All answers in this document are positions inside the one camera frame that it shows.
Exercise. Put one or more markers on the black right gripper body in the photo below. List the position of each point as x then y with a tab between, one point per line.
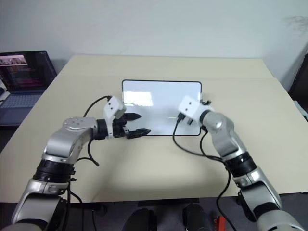
206	103

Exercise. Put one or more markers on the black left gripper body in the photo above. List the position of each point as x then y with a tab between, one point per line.
119	128

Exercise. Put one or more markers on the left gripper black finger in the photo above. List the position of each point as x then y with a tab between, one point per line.
137	133
133	116

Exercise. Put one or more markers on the white whiteboard with black frame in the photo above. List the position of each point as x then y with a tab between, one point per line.
163	96

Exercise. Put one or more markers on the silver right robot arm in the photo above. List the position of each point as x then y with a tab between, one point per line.
223	134

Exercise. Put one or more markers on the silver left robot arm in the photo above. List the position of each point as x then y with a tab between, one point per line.
69	139

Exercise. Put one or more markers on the dark rounded shape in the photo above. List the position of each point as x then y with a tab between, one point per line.
140	220
198	219

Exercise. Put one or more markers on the black chair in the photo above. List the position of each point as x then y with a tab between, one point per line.
300	77

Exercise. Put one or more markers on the open laptop with dark screen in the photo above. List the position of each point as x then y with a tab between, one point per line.
21	72

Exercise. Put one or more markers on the red and black tool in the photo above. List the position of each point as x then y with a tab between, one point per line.
221	222

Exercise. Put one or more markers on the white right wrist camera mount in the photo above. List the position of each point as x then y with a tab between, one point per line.
190	106

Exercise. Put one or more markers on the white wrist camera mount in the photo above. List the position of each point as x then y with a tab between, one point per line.
190	106
114	106

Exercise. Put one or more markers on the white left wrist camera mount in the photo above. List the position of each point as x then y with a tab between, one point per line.
114	106

